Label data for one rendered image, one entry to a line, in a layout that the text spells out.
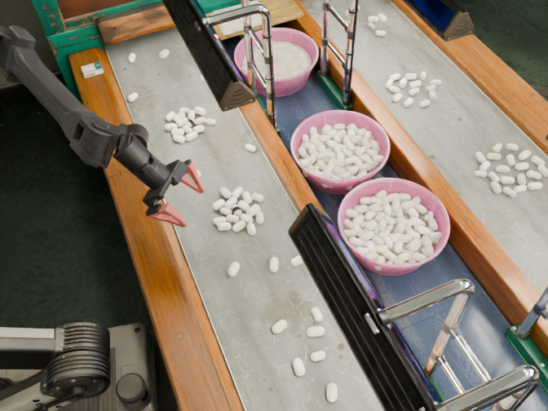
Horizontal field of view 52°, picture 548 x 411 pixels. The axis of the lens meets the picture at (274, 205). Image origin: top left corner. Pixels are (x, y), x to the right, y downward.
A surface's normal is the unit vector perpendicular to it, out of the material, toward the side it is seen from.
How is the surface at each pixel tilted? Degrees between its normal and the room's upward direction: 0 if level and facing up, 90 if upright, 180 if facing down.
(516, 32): 0
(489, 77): 0
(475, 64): 0
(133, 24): 67
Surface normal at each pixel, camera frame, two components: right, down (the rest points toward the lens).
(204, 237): -0.04, -0.61
